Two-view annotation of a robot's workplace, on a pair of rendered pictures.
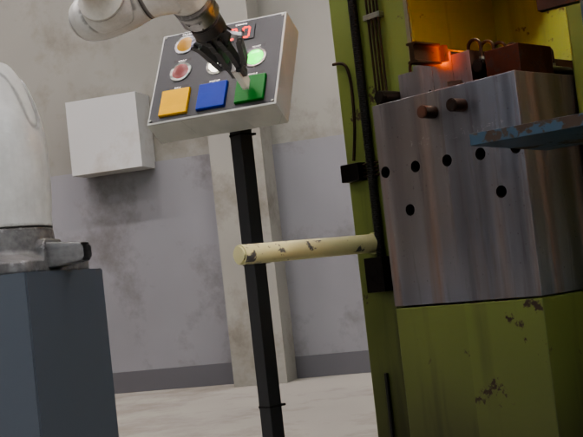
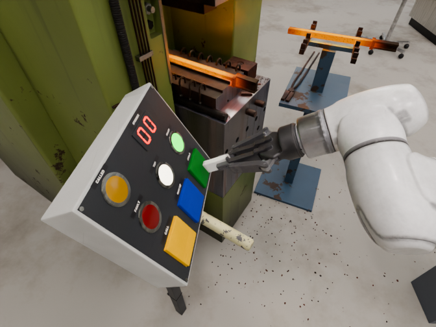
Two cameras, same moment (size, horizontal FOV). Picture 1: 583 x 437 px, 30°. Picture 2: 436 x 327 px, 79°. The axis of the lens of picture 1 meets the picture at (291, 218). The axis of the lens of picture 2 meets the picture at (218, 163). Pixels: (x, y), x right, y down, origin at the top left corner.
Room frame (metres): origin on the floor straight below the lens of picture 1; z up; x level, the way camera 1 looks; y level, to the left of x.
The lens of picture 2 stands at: (2.58, 0.51, 1.51)
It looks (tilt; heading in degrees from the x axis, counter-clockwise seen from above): 47 degrees down; 257
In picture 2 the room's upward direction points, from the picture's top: straight up
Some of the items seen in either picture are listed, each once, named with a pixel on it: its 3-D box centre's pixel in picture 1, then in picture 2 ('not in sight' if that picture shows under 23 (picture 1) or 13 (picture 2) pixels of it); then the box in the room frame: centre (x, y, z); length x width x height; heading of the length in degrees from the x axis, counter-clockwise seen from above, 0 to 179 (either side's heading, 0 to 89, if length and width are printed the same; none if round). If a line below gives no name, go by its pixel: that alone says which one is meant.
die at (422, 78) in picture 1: (491, 80); (186, 76); (2.48, -0.49, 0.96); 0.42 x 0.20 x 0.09; 134
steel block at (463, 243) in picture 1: (528, 191); (196, 120); (2.44, -0.54, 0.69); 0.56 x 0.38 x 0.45; 134
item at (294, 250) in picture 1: (310, 248); (200, 216); (2.52, -0.04, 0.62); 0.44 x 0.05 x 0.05; 134
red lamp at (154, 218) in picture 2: (180, 71); (150, 216); (2.64, 0.23, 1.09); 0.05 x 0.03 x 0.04; 44
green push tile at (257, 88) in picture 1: (251, 89); (198, 168); (2.53, 0.06, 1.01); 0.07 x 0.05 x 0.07; 69
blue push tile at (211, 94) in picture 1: (212, 96); (190, 200); (2.56, 0.15, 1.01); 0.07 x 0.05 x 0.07; 69
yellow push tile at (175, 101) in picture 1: (175, 103); (180, 241); (2.60, 0.25, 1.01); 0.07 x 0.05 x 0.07; 69
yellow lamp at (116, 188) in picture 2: (185, 44); (116, 189); (2.68, 0.22, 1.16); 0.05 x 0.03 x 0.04; 44
